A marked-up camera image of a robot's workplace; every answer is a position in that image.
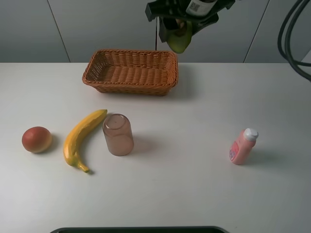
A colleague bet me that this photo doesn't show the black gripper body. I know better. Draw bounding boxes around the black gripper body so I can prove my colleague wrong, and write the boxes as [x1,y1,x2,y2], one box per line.
[145,0,235,21]

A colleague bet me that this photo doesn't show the black cable bundle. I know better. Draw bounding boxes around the black cable bundle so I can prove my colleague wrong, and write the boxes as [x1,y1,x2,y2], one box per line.
[277,0,311,82]

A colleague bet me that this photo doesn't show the pink translucent cup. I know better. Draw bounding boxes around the pink translucent cup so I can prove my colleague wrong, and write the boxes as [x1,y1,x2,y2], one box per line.
[103,114,134,156]

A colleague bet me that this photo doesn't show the pink bottle white cap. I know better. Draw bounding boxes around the pink bottle white cap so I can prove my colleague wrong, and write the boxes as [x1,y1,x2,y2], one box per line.
[229,128,259,165]

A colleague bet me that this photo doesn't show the green avocado half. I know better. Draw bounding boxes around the green avocado half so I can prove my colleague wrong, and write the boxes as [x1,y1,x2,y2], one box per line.
[167,19,192,54]

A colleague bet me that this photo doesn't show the yellow banana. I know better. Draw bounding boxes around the yellow banana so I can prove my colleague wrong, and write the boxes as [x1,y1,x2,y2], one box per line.
[63,109,107,173]

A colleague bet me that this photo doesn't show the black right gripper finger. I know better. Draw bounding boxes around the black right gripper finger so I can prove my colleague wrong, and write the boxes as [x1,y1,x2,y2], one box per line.
[187,13,218,36]

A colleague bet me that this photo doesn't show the brown wicker basket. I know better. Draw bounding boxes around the brown wicker basket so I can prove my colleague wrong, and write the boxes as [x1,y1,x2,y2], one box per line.
[82,49,178,96]

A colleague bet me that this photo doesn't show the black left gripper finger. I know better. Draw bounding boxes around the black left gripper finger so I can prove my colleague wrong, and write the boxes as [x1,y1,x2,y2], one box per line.
[159,17,179,43]

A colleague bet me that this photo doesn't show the red orange apple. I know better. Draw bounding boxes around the red orange apple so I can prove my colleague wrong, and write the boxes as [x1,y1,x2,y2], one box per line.
[22,126,52,153]

